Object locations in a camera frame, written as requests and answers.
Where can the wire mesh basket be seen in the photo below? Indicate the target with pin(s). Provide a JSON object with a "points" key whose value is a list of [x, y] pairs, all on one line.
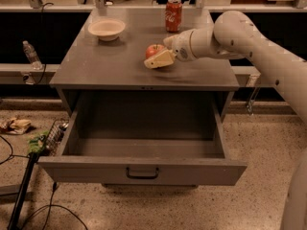
{"points": [[55, 136]]}

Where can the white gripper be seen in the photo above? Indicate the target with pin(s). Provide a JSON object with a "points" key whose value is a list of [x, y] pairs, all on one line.
{"points": [[180, 47]]}

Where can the grey open top drawer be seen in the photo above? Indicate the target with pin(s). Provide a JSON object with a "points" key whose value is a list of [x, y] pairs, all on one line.
{"points": [[180, 133]]}

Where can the green snack bag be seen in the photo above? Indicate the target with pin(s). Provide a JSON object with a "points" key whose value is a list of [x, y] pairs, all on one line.
{"points": [[36, 143]]}

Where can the clear plastic water bottle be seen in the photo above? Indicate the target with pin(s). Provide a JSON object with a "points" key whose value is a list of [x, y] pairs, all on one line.
{"points": [[32, 56]]}

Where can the grey metal cabinet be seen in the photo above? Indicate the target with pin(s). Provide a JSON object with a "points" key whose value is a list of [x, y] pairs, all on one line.
{"points": [[119, 64]]}

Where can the black metal pole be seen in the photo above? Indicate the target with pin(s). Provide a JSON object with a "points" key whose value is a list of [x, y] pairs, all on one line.
{"points": [[22, 192]]}

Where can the black drawer handle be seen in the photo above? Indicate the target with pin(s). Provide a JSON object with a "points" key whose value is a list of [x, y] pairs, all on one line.
{"points": [[142, 175]]}

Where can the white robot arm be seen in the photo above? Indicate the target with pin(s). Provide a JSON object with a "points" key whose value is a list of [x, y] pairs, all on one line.
{"points": [[234, 35]]}

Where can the metal bracket clamp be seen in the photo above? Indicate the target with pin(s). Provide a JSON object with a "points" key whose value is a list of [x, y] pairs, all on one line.
{"points": [[253, 84]]}

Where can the red apple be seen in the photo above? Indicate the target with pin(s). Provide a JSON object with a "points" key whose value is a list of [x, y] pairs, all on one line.
{"points": [[153, 49]]}

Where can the red cola can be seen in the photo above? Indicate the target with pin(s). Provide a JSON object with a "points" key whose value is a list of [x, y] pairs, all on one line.
{"points": [[173, 13]]}

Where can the white paper bowl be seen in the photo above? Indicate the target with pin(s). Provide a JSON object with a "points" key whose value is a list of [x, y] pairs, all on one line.
{"points": [[107, 29]]}

